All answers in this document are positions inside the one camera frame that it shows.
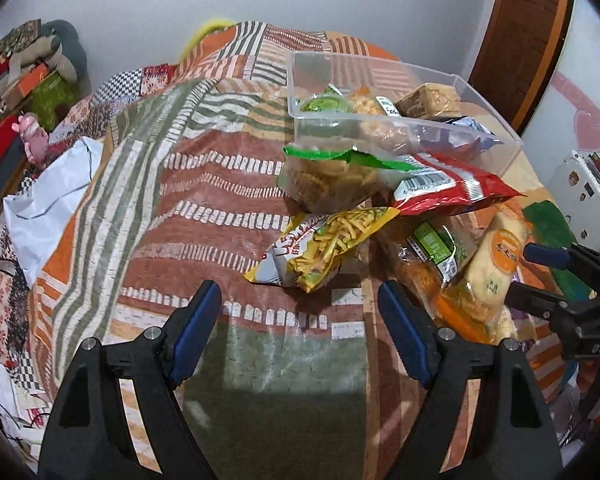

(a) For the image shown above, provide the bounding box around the dark grey box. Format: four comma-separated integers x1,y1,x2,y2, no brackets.
0,135,31,206

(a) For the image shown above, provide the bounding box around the brown wooden door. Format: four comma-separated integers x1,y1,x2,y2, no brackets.
467,0,576,133

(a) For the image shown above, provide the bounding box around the white sliding wardrobe door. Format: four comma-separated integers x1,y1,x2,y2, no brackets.
520,0,600,261

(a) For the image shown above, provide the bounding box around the orange cardboard box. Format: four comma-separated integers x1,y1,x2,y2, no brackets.
2,62,51,98

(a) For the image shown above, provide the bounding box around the clear cracker packet white label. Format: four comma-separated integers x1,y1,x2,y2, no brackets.
360,97,416,153

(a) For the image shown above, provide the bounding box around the clear plastic storage container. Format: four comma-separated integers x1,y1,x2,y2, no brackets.
286,50,525,181

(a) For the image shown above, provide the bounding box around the yellow hoop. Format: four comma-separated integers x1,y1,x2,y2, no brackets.
180,19,238,58

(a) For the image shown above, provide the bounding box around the white case with stickers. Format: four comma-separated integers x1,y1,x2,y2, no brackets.
550,149,600,256

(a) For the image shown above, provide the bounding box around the blue and white snack packet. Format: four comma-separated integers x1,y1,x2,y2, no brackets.
415,116,501,153

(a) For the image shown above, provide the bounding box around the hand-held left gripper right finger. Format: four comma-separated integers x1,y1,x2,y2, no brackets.
377,280,563,480

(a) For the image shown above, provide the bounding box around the striped stuffed toy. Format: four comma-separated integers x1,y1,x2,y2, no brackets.
10,35,78,81

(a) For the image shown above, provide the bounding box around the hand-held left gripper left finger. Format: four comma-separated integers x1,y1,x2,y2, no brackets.
39,279,223,480

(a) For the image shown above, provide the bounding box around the pale rice cracker packet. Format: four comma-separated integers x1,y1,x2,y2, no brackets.
437,209,531,346

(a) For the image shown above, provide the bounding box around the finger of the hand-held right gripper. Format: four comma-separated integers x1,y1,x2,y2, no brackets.
505,282,569,321
524,242,600,286

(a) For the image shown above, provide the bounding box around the patterned folded cloth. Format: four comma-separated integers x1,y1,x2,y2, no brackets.
0,19,43,53

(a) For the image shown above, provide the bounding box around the beige wafer block packet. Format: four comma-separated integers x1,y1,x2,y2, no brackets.
395,82,463,121

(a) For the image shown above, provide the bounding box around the red box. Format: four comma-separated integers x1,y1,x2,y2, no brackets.
0,115,28,181

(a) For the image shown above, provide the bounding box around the yellow fries snack packet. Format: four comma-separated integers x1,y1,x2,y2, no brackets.
244,206,400,293

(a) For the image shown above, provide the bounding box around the orange snack packet green label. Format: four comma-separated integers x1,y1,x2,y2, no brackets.
392,220,473,316

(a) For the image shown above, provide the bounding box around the green-edged clear snack bag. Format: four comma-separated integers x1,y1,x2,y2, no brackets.
277,141,416,213

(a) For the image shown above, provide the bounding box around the pink bunny toy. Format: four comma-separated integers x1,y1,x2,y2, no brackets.
11,114,51,165

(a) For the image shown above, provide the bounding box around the green cardboard box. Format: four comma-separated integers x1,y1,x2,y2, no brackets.
30,72,81,128

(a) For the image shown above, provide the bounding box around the patchwork quilt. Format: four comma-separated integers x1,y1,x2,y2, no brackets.
0,62,181,441

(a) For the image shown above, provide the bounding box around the red snack packet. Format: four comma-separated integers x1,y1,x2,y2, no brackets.
390,152,526,217

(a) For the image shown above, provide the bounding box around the white crumpled cloth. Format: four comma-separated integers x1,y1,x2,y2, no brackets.
2,136,103,286

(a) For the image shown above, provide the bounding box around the green jelly cup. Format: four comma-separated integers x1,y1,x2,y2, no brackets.
299,91,353,115

